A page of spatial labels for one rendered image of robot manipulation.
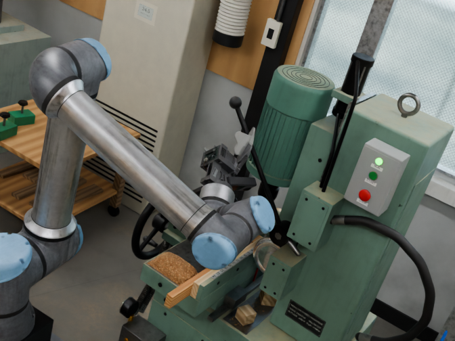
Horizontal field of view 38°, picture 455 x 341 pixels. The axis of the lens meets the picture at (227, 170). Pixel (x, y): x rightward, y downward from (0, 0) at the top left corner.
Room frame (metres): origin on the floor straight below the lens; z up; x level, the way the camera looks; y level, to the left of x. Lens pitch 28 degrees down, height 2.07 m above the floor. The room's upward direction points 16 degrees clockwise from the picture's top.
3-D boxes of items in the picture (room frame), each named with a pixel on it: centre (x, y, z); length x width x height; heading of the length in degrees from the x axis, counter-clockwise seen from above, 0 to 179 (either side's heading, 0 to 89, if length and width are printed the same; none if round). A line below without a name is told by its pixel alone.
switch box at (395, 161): (1.45, -0.35, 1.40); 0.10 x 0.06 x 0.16; 62
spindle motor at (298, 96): (1.73, -0.13, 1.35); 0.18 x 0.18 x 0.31
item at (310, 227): (1.49, -0.25, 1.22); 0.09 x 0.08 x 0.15; 62
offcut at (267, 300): (1.64, -0.23, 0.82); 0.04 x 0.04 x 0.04; 14
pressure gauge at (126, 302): (1.59, 0.17, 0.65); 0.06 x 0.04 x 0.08; 152
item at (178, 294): (1.61, -0.08, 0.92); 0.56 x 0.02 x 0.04; 152
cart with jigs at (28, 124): (2.86, 0.88, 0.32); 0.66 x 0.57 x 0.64; 157
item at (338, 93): (1.66, -0.26, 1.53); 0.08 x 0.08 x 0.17; 62
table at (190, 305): (1.76, -0.03, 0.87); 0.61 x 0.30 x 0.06; 152
